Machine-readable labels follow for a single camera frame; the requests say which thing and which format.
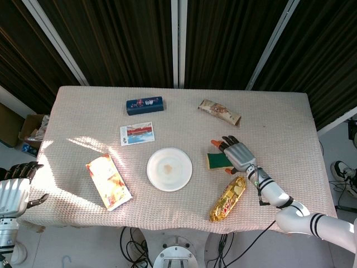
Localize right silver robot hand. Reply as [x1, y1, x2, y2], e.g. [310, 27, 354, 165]
[210, 135, 258, 175]

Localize gold foil snack pack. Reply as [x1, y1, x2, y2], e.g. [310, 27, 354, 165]
[209, 175, 248, 223]

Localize green sponge with orange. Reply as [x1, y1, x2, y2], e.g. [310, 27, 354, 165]
[205, 151, 233, 170]

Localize blue rectangular box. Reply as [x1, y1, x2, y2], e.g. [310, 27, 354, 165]
[125, 96, 165, 116]

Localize brown patterned snack pack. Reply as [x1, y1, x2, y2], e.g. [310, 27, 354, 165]
[197, 99, 242, 128]

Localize brown cardboard box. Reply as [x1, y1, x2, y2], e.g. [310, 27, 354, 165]
[18, 113, 50, 149]

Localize black floor cables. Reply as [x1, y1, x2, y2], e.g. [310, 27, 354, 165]
[119, 226, 153, 268]

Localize pink waffle tablecloth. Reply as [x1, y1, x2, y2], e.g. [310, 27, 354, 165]
[17, 85, 338, 235]

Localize white round plate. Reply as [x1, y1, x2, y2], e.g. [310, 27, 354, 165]
[146, 147, 194, 192]

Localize black white sneaker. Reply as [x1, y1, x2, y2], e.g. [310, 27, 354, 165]
[330, 160, 357, 199]

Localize silver robot base column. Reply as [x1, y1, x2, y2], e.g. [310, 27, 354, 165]
[152, 235, 200, 268]

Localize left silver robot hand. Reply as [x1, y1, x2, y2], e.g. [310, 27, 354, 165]
[0, 161, 50, 218]

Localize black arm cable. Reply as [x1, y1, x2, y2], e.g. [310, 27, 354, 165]
[252, 165, 270, 207]

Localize red blue picture card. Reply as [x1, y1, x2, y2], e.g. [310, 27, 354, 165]
[119, 121, 155, 147]

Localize orange white snack bag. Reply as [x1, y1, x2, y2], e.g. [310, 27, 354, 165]
[85, 152, 134, 212]

